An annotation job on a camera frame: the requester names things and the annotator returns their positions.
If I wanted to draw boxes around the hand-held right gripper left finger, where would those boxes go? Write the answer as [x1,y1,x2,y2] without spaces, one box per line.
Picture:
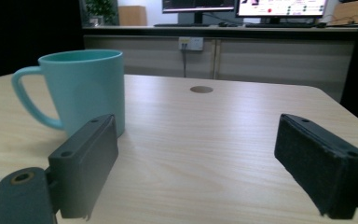
[48,113,119,221]

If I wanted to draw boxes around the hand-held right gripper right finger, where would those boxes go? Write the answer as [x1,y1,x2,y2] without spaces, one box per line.
[273,113,358,220]

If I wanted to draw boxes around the teal mug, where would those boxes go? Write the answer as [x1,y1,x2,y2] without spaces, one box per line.
[11,49,126,138]

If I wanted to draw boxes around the black keyboard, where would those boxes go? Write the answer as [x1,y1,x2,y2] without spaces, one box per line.
[244,22,317,29]
[153,22,213,28]

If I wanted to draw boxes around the long grey counter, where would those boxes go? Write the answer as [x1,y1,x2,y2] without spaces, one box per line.
[82,25,358,103]

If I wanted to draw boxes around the green potted plant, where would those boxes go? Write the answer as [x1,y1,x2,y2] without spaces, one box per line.
[85,0,117,26]

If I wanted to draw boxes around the brown cardboard box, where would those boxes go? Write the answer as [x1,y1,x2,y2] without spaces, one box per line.
[117,5,148,27]

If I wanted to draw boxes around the computer monitor with bright screen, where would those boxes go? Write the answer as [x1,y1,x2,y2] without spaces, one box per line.
[236,0,328,24]

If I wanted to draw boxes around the computer monitor with dark screen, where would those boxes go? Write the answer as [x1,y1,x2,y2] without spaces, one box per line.
[161,0,238,24]

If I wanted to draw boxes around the grey cable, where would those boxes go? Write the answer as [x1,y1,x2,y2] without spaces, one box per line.
[182,49,188,78]

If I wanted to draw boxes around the white wall socket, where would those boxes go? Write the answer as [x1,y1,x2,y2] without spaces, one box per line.
[178,36,205,52]

